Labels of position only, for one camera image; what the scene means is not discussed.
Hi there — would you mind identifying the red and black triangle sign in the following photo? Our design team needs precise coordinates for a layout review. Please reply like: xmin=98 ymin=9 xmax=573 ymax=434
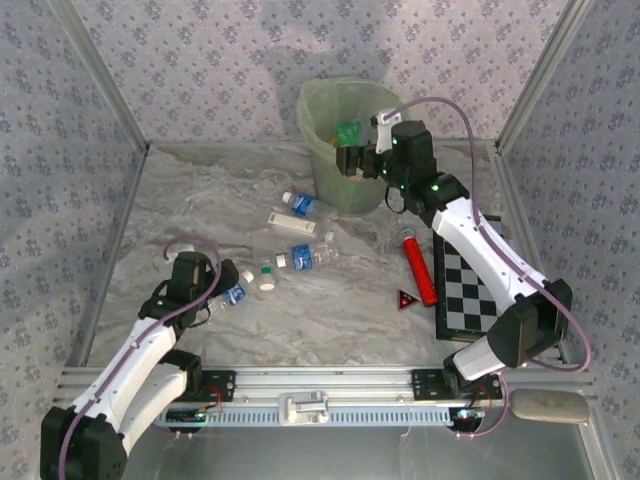
xmin=397 ymin=287 xmax=420 ymax=314

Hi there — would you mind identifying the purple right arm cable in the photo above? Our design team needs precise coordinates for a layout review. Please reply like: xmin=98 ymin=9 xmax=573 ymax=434
xmin=382 ymin=97 xmax=594 ymax=441

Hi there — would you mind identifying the blue label bottle white cap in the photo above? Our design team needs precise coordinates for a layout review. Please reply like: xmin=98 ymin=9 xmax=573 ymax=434
xmin=207 ymin=269 xmax=256 ymax=317

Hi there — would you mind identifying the white latch bracket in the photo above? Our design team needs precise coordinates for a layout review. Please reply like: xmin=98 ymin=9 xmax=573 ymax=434
xmin=278 ymin=391 xmax=331 ymax=426

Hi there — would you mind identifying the green lined trash bin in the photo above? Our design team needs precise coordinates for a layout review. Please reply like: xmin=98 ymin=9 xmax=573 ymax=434
xmin=295 ymin=74 xmax=416 ymax=174

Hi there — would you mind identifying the clear bottle white barcode label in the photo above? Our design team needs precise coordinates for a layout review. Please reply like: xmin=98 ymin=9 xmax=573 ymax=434
xmin=267 ymin=211 xmax=337 ymax=244

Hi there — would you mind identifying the grey oval pad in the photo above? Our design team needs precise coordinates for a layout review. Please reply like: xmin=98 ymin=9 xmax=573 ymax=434
xmin=508 ymin=388 xmax=590 ymax=425

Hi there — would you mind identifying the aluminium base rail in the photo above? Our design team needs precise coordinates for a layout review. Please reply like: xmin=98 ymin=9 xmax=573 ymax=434
xmin=55 ymin=366 xmax=596 ymax=404

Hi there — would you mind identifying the aluminium frame post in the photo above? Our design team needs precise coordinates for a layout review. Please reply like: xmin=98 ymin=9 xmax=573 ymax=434
xmin=493 ymin=0 xmax=596 ymax=154
xmin=47 ymin=0 xmax=151 ymax=154

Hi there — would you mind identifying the red glitter tube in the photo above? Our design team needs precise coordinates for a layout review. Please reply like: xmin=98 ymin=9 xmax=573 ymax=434
xmin=398 ymin=227 xmax=440 ymax=308

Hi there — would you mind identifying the aluminium frame side rail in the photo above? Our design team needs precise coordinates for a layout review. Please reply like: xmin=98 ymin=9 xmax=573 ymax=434
xmin=492 ymin=147 xmax=564 ymax=354
xmin=67 ymin=142 xmax=151 ymax=369

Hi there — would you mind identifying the left circuit board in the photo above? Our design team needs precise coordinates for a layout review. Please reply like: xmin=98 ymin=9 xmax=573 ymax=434
xmin=166 ymin=408 xmax=209 ymax=425

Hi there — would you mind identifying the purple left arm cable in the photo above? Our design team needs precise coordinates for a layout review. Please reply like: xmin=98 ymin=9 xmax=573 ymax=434
xmin=57 ymin=238 xmax=224 ymax=480

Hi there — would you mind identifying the green bottle yellow cap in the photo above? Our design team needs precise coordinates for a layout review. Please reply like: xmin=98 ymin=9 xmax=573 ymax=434
xmin=329 ymin=119 xmax=364 ymax=150

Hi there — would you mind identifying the slotted grey cable tray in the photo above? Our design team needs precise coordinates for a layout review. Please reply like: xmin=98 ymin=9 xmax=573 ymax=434
xmin=149 ymin=403 xmax=456 ymax=427

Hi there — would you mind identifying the black and grey checkerboard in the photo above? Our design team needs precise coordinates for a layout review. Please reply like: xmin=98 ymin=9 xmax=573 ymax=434
xmin=432 ymin=214 xmax=507 ymax=344

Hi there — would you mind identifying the green mesh waste bin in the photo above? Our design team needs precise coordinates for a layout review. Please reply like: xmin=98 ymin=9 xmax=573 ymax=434
xmin=308 ymin=142 xmax=389 ymax=217

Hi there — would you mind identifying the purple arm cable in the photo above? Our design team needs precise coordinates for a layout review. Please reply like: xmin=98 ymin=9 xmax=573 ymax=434
xmin=382 ymin=97 xmax=594 ymax=441
xmin=57 ymin=238 xmax=224 ymax=480

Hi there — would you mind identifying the small green label bottle white cap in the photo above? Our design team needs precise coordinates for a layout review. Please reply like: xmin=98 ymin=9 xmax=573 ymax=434
xmin=257 ymin=264 xmax=279 ymax=294

